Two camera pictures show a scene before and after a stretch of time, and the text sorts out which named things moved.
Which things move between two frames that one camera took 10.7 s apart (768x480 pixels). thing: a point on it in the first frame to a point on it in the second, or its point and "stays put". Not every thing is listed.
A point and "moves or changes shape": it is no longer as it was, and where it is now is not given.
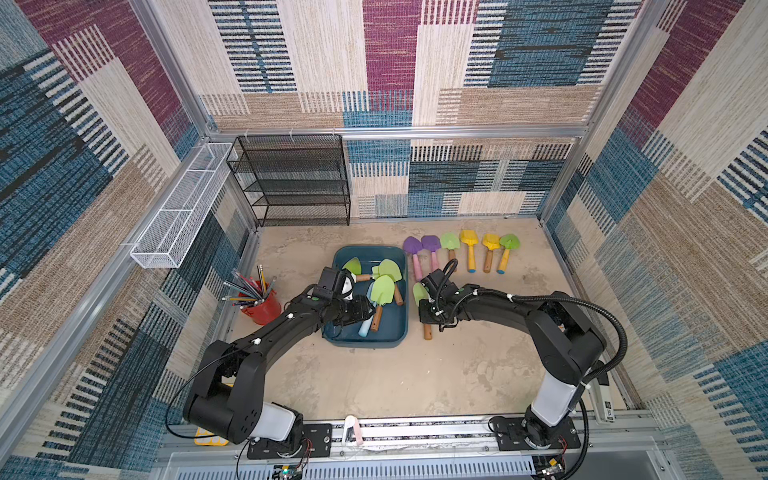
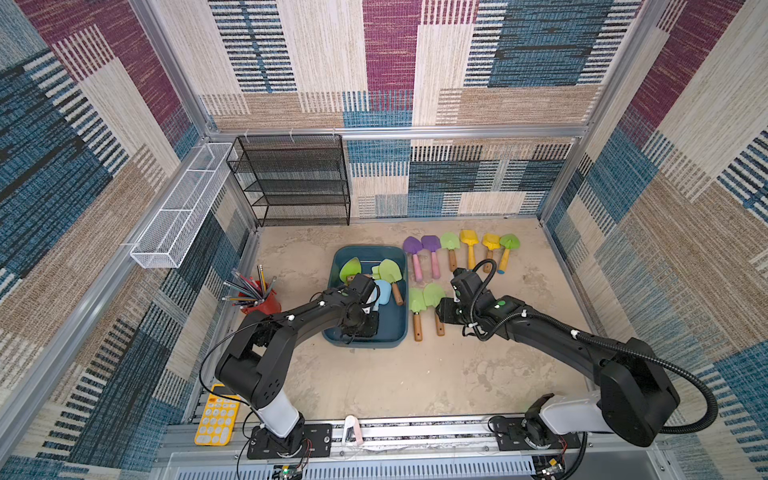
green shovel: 419,294 moves or changes shape
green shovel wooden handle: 452,242 stays put
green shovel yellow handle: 509,242 stays put
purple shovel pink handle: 413,245 stays put
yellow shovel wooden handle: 491,241 stays put
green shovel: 382,292 moves or changes shape
